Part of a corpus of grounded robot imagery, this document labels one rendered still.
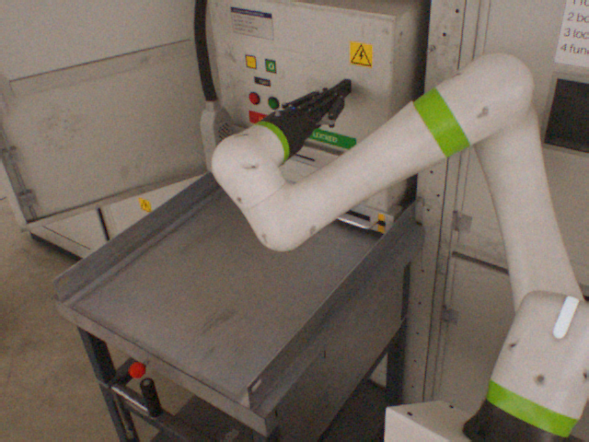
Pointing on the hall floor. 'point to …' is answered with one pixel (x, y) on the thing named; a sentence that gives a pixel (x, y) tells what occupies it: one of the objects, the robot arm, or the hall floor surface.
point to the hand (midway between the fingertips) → (340, 91)
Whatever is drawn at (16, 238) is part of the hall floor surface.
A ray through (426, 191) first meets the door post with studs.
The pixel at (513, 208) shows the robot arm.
